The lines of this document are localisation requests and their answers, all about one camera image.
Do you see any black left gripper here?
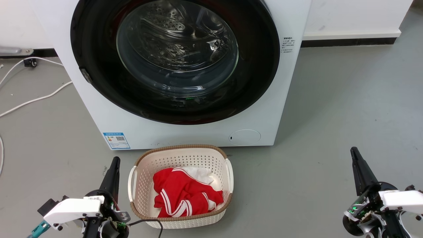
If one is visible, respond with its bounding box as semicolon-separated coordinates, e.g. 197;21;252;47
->
83;157;130;238

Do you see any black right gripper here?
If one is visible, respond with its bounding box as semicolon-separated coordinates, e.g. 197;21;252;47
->
343;147;410;238

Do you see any black round glass washer door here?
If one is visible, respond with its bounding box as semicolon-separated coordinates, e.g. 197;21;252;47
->
70;0;281;125

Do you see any white front-load washing machine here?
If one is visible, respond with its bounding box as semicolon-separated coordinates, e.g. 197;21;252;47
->
31;0;312;150

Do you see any silver metal door hinge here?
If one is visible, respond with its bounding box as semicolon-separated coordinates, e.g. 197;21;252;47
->
79;68;93;84

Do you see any blue energy label sticker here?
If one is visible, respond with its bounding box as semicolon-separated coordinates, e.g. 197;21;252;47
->
103;133;131;150

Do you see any red garment with white stripes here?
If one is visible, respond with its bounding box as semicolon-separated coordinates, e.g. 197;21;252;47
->
153;168;224;218

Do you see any cream perforated laundry basket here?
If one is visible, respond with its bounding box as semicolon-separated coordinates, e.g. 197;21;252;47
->
128;144;234;229

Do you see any round white filter cover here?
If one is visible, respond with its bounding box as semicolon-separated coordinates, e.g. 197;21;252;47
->
229;129;261;146

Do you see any small printed text sticker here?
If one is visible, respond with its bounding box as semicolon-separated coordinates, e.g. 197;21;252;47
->
280;37;294;54

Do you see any grey metal bar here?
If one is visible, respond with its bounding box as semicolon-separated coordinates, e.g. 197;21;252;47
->
0;47;34;56

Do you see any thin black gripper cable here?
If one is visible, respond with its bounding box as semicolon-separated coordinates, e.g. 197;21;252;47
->
127;219;164;238

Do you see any white floor cable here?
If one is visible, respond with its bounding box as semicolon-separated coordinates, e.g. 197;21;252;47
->
0;81;73;118
0;57;64;85

